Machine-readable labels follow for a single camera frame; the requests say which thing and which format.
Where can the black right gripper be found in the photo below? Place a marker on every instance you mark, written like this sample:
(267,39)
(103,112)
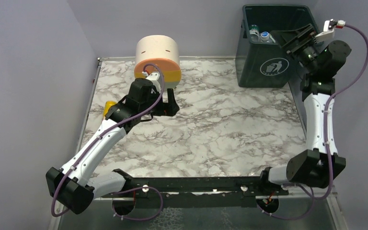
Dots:
(297,40)

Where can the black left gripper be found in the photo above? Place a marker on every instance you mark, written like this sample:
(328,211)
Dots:
(167,106)

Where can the clear bottle blue label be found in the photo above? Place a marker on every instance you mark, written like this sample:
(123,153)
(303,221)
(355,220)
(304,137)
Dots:
(266,37)

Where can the clear bottle green cap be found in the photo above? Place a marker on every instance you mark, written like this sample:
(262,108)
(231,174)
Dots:
(254,32)

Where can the yellow drink bottle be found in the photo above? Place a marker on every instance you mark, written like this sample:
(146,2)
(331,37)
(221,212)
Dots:
(107,106)

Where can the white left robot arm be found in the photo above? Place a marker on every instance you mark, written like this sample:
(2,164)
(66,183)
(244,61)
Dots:
(71,184)

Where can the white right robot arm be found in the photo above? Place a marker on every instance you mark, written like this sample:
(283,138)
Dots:
(322,57)

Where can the dark green trash bin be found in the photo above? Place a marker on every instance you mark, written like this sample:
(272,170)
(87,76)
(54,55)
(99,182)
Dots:
(265,65)

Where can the round pastel drawer cabinet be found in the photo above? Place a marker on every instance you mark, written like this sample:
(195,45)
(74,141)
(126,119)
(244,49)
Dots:
(163,52)

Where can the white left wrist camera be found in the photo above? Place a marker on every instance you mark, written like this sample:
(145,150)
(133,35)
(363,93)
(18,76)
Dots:
(154,77)

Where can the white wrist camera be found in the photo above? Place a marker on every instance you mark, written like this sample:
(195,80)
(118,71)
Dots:
(329,30)
(154,77)

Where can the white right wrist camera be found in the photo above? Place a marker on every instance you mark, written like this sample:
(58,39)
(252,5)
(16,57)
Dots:
(329,30)

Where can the black front mounting rail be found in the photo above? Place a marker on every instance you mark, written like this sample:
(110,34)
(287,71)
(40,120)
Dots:
(191,192)

